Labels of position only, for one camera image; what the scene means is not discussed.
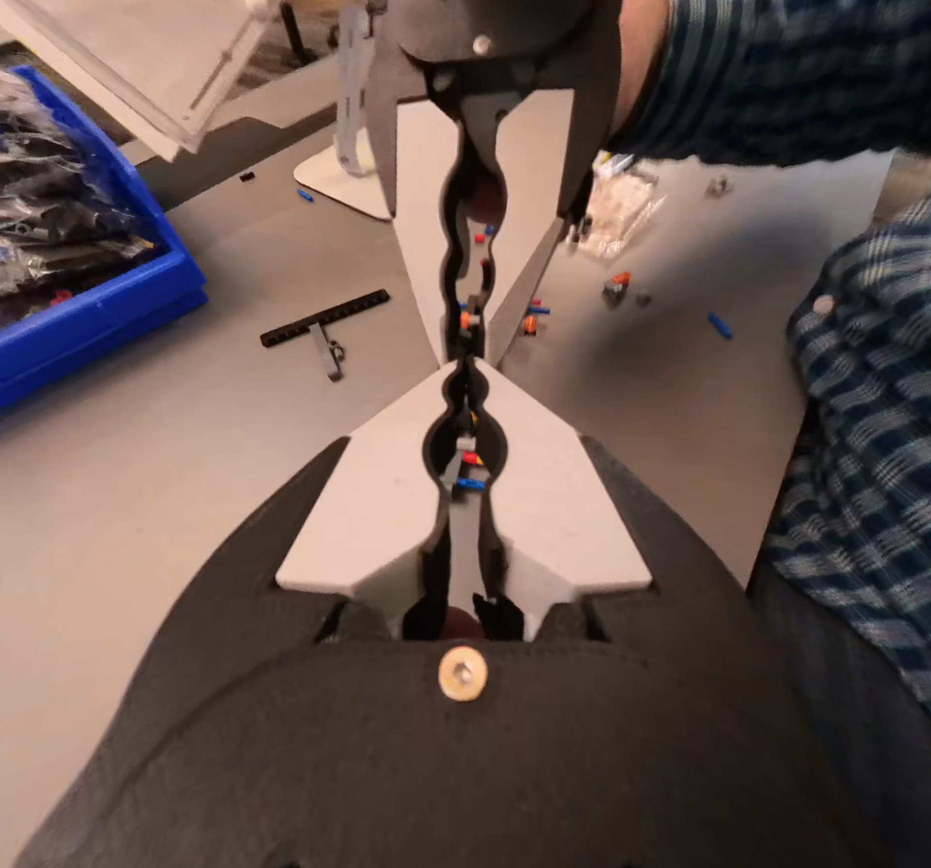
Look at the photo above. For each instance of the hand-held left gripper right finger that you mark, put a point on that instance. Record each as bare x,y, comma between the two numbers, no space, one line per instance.
567,519

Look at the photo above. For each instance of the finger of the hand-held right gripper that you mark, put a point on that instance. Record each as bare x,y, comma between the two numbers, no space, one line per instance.
422,192
534,177

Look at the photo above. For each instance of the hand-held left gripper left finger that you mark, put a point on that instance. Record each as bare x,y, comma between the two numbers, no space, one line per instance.
356,519

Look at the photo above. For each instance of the lego chassis assembly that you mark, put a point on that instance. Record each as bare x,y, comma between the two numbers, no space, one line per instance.
465,461

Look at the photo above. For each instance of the person's right forearm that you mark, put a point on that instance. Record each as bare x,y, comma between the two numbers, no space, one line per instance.
764,46

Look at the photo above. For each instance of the orange and grey lego piece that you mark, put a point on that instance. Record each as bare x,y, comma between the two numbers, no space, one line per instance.
617,286

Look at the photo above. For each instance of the long black lego beam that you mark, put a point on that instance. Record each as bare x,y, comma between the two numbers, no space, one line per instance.
327,317

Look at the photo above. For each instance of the grey lego beam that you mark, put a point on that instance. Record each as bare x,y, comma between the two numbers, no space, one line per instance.
329,363

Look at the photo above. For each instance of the tiny grey lego bush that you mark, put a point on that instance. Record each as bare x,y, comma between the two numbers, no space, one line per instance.
338,353

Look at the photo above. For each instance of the grey lego connector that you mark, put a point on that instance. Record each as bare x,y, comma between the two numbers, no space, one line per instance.
718,186

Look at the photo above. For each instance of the bags of lego parts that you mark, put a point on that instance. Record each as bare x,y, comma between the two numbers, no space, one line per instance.
58,214

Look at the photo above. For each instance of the person's right hand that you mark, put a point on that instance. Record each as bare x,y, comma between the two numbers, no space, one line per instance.
640,46

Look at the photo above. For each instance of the white book stand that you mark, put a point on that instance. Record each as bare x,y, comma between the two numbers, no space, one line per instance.
349,184

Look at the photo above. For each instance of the clear plastic bag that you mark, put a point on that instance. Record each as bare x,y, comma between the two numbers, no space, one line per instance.
618,206

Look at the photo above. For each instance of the person's plaid shirt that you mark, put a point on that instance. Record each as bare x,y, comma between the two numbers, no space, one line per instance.
858,410

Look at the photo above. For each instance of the blue storage bin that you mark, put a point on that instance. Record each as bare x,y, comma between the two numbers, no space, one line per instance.
109,315

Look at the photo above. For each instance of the instruction book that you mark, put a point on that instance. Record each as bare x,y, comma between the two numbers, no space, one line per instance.
145,10

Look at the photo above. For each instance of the person's dark pants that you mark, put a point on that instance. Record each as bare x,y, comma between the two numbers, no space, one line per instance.
873,773

